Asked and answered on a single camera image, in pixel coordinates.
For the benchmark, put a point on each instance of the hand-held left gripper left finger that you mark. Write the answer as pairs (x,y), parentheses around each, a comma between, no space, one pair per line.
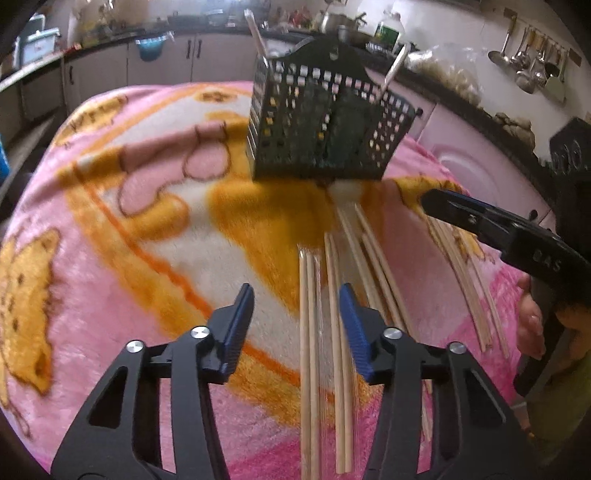
(240,323)

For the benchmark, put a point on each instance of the pink printed blanket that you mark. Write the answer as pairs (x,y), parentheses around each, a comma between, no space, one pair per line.
(115,277)

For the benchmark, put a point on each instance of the clear oil bottle green label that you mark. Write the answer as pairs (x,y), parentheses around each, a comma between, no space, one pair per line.
(388,28)

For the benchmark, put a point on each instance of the light blue storage box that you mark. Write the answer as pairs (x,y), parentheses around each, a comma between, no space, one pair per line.
(37,48)

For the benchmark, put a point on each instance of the long bamboo chopstick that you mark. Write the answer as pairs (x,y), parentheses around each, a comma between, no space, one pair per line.
(255,34)

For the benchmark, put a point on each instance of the black perforated utensil basket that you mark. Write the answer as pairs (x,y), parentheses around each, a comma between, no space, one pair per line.
(323,124)

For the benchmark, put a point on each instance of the clear plastic bag of food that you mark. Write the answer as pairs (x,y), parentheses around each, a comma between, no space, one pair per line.
(445,71)

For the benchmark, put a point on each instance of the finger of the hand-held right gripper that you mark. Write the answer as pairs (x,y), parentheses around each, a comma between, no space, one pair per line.
(461,210)

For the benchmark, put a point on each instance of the pile of wooden chopsticks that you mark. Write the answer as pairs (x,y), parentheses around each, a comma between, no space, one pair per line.
(304,323)

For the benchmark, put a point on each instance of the black kitchen countertop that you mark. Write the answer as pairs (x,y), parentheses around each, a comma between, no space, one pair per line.
(466,108)

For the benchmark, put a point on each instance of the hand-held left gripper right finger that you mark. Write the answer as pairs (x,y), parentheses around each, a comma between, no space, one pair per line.
(353,332)

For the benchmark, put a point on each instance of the row of hanging kitchen utensils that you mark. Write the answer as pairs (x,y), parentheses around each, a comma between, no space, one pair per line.
(531,64)

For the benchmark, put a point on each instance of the person's right forearm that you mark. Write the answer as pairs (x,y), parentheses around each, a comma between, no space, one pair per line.
(561,397)

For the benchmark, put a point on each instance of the person's right hand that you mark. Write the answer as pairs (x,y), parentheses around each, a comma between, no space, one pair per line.
(528,323)

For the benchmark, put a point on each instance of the steel cooking pot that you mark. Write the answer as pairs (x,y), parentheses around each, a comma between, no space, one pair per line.
(341,23)

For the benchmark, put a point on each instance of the ginger roots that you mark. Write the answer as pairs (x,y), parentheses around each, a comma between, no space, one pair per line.
(515,128)

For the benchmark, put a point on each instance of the blue hanging bin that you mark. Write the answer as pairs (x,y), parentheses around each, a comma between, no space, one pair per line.
(148,48)

